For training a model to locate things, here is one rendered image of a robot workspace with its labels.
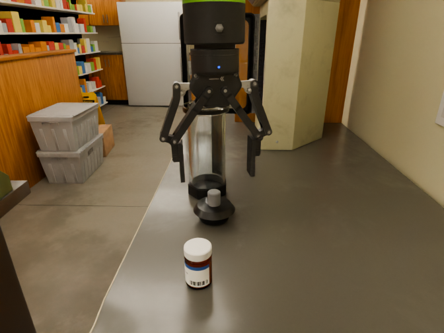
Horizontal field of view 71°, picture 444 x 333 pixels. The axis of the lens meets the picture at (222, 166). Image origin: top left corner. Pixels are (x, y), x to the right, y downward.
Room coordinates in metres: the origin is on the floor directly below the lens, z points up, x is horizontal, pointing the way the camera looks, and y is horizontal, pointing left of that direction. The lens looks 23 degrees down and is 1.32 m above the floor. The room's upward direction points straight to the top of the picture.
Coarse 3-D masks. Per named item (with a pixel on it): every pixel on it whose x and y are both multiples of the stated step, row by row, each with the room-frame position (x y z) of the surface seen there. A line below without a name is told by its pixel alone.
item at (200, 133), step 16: (192, 128) 0.68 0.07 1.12; (208, 128) 0.67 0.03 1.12; (224, 128) 0.70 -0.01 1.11; (192, 144) 0.68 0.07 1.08; (208, 144) 0.67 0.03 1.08; (224, 144) 0.70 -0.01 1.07; (192, 160) 0.68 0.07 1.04; (208, 160) 0.67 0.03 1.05; (224, 160) 0.70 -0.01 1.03; (192, 176) 0.68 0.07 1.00; (208, 176) 0.67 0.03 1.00; (224, 176) 0.70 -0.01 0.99
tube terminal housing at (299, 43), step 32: (288, 0) 1.02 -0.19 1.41; (320, 0) 1.07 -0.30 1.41; (288, 32) 1.02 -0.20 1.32; (320, 32) 1.09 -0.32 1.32; (288, 64) 1.02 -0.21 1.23; (320, 64) 1.10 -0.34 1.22; (288, 96) 1.02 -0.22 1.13; (320, 96) 1.12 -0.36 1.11; (288, 128) 1.02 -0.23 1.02; (320, 128) 1.14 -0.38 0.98
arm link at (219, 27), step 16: (192, 16) 0.47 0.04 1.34; (208, 16) 0.46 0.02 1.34; (224, 16) 0.47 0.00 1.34; (240, 16) 0.48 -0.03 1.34; (192, 32) 0.47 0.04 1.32; (208, 32) 0.46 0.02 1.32; (224, 32) 0.47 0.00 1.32; (240, 32) 0.48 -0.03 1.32; (208, 48) 0.48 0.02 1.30; (224, 48) 0.48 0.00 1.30
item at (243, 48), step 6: (246, 24) 1.34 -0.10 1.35; (246, 30) 1.34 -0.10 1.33; (246, 36) 1.34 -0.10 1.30; (246, 42) 1.34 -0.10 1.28; (186, 48) 1.38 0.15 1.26; (192, 48) 1.37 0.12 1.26; (240, 48) 1.34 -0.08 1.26; (246, 48) 1.34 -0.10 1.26; (186, 54) 1.38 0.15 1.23; (240, 54) 1.34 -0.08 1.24; (246, 54) 1.34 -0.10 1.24; (240, 60) 1.34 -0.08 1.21; (246, 60) 1.34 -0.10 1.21; (240, 66) 1.34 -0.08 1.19; (246, 66) 1.34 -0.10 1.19; (240, 72) 1.34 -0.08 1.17; (246, 72) 1.34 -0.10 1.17; (240, 78) 1.34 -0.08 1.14; (246, 78) 1.34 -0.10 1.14; (240, 90) 1.34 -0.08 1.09; (192, 96) 1.37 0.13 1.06; (240, 96) 1.34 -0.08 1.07; (240, 102) 1.34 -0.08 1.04
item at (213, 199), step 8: (208, 192) 0.58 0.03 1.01; (216, 192) 0.58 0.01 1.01; (200, 200) 0.60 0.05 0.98; (208, 200) 0.58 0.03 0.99; (216, 200) 0.57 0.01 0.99; (224, 200) 0.60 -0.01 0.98; (200, 208) 0.57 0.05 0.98; (208, 208) 0.57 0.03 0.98; (216, 208) 0.57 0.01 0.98; (224, 208) 0.57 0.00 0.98; (232, 208) 0.58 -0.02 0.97; (200, 216) 0.55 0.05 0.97; (208, 216) 0.55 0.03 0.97; (216, 216) 0.55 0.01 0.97; (224, 216) 0.55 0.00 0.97; (208, 224) 0.56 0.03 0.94; (216, 224) 0.55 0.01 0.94
